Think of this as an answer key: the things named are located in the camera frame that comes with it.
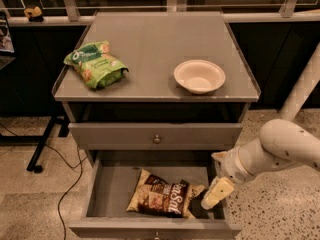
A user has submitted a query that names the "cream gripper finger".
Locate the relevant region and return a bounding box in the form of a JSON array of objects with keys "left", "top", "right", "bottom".
[
  {"left": 201, "top": 176, "right": 234, "bottom": 210},
  {"left": 211, "top": 151, "right": 227, "bottom": 163}
]

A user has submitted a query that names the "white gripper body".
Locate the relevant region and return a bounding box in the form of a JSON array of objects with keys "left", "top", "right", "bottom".
[{"left": 221, "top": 147, "right": 254, "bottom": 184}]

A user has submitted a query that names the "brown chip bag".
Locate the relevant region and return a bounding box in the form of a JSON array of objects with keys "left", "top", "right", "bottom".
[{"left": 126, "top": 169, "right": 205, "bottom": 219}]

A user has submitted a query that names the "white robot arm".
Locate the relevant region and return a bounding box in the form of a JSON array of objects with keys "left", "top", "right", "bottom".
[{"left": 201, "top": 44, "right": 320, "bottom": 210}]

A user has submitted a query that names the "grey drawer cabinet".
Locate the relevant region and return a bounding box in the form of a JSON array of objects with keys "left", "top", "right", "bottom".
[{"left": 51, "top": 11, "right": 262, "bottom": 162}]

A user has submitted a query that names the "grey open middle drawer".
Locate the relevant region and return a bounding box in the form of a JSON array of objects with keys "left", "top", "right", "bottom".
[{"left": 70, "top": 151, "right": 242, "bottom": 240}]

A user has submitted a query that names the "grey top drawer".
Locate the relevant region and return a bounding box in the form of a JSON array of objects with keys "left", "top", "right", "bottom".
[{"left": 69, "top": 123, "right": 242, "bottom": 150}]

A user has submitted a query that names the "green chip bag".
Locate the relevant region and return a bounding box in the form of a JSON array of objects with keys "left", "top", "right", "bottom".
[{"left": 64, "top": 41, "right": 128, "bottom": 89}]

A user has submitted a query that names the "white paper bowl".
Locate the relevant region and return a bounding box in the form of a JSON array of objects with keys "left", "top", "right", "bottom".
[{"left": 173, "top": 60, "right": 226, "bottom": 94}]

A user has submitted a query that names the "metal window railing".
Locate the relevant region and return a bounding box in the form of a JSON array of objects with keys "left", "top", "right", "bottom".
[{"left": 0, "top": 0, "right": 320, "bottom": 26}]

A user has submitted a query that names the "black table leg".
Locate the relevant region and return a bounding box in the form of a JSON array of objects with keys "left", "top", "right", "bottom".
[{"left": 0, "top": 116, "right": 69, "bottom": 173}]

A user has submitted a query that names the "yellow black small object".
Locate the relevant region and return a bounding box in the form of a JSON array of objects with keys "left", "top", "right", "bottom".
[{"left": 24, "top": 5, "right": 44, "bottom": 22}]

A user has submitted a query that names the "dark poster board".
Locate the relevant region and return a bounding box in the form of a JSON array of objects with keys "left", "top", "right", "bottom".
[{"left": 0, "top": 11, "right": 16, "bottom": 70}]

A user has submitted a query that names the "black floor cable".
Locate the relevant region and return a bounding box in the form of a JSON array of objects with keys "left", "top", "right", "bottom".
[{"left": 0, "top": 123, "right": 88, "bottom": 240}]

